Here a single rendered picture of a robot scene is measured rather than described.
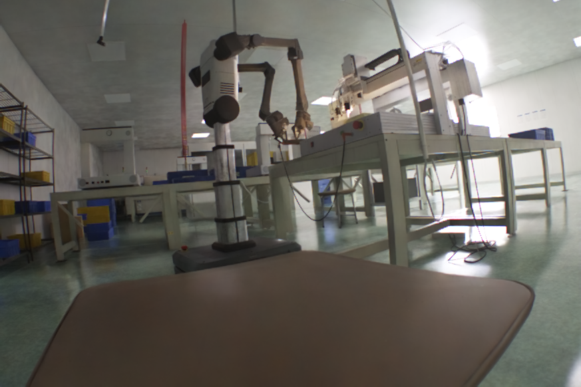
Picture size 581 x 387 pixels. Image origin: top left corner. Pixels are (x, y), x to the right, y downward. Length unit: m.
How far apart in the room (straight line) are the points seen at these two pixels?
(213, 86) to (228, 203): 0.67
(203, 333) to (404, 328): 0.14
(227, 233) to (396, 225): 0.90
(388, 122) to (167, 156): 12.08
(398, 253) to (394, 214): 0.16
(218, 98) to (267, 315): 1.53
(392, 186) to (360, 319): 1.02
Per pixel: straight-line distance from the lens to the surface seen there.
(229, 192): 1.65
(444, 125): 1.63
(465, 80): 1.88
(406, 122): 1.41
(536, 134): 3.90
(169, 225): 3.33
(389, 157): 1.21
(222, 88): 1.71
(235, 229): 1.65
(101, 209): 5.19
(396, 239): 1.23
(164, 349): 0.21
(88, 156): 3.51
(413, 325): 0.21
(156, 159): 12.96
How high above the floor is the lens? 0.57
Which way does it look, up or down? 4 degrees up
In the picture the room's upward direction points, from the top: 6 degrees counter-clockwise
